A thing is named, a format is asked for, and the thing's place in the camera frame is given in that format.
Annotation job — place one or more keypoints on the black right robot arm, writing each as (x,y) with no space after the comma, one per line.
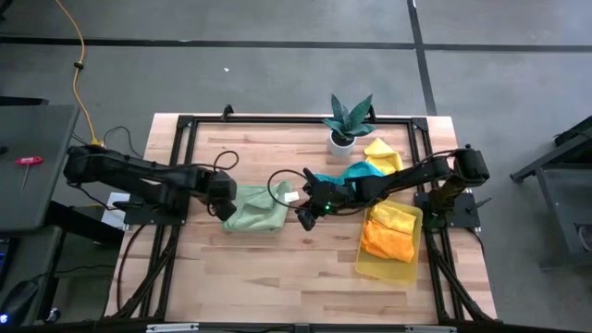
(416,176)

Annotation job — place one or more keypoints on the grey metal stand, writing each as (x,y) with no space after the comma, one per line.
(555,203)

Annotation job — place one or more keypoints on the silver bracket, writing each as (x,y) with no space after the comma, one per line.
(430,329)
(171,328)

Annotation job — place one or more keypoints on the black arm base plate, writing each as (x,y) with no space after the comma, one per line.
(462,213)
(148,218)

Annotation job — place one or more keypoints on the teal microfiber towel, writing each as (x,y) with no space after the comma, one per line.
(361,170)

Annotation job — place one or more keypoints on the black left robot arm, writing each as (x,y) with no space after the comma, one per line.
(129,173)

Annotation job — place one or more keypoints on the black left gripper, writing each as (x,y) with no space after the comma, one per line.
(222,189)

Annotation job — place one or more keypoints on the yellow translucent plastic bin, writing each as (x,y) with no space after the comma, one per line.
(388,273)

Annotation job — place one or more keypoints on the orange microfiber towel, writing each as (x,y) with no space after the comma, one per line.
(388,242)

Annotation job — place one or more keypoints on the white box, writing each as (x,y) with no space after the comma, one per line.
(111,213)

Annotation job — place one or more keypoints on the yellow microfiber towel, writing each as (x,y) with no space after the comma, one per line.
(381,155)
(393,217)

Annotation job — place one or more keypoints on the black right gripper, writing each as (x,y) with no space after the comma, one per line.
(337,196)

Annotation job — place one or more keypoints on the green snake plant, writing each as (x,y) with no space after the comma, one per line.
(347,120)

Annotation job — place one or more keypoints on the grey side table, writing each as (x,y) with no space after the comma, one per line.
(41,203)

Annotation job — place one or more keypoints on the white plant pot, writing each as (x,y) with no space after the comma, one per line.
(342,149)

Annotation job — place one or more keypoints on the black aluminium frame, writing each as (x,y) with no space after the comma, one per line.
(213,119)

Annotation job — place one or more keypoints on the light green microfiber towel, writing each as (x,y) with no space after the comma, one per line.
(254,213)

